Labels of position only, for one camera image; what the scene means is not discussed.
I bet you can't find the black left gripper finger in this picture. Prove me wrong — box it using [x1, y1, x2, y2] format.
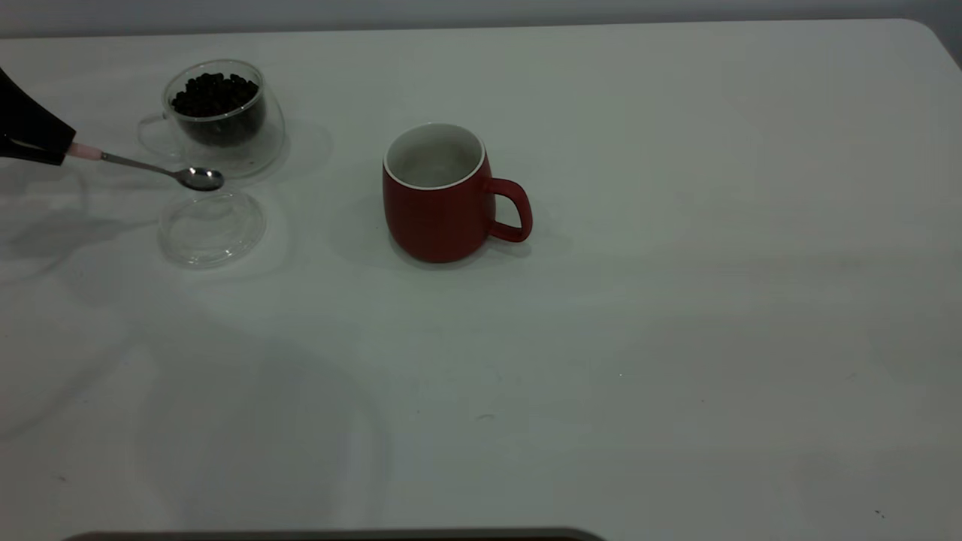
[0, 139, 70, 167]
[0, 68, 77, 149]

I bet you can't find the pink handled metal spoon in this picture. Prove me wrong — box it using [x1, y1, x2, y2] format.
[66, 142, 225, 192]

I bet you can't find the red ceramic mug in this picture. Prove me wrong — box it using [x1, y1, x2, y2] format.
[382, 122, 534, 264]

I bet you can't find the dark coffee beans pile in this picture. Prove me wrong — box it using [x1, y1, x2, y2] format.
[171, 73, 267, 147]

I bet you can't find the clear glass lid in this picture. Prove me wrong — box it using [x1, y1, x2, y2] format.
[157, 189, 268, 271]

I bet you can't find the clear glass cup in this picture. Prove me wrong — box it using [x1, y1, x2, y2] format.
[137, 59, 288, 180]

